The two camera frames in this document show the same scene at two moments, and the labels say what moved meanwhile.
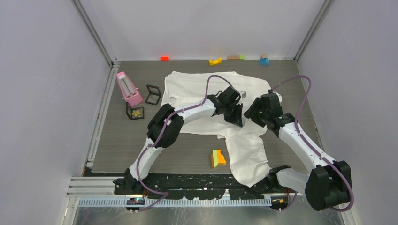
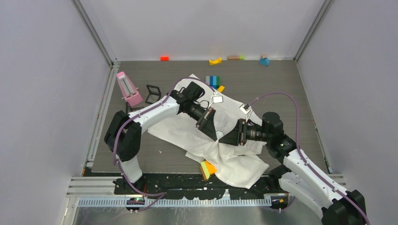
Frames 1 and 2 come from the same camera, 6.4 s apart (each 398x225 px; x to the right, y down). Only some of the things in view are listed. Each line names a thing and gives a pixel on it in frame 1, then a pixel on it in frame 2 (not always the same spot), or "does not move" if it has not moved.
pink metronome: (130, 93) does not move
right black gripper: (251, 113) to (238, 136)
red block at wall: (164, 58) does not move
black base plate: (180, 186) does not move
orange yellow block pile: (217, 158) to (207, 169)
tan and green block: (235, 57) does not move
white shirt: (247, 145) to (236, 166)
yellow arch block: (214, 62) does not move
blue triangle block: (265, 61) does not move
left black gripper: (237, 120) to (207, 127)
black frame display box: (154, 95) does not move
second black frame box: (134, 113) does not move
